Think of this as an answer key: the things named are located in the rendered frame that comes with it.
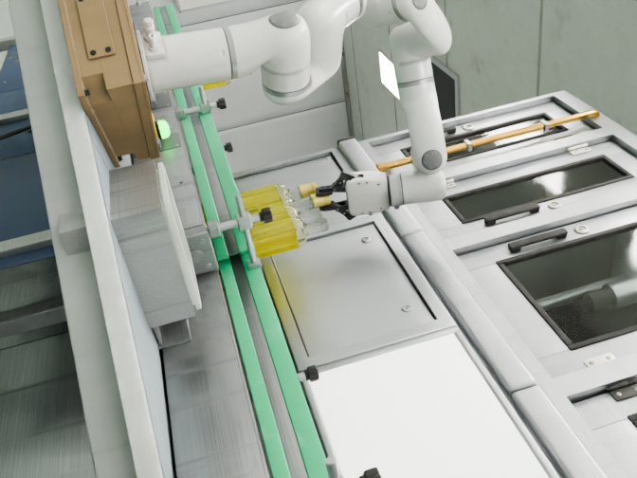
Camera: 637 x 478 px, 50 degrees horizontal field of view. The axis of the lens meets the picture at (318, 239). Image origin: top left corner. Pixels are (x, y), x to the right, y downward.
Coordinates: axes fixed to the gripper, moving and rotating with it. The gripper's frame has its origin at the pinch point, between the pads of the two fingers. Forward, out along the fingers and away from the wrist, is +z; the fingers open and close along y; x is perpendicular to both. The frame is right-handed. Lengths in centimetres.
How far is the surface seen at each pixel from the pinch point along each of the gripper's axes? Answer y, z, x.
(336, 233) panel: -12.8, -1.3, -3.1
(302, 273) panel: -12.4, 7.2, 12.2
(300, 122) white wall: -251, 53, -576
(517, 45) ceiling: -58, -101, -227
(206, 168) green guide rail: 13.6, 25.6, 2.9
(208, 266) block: 8.3, 22.5, 33.4
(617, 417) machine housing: -16, -49, 59
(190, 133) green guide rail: 13.8, 32.2, -16.4
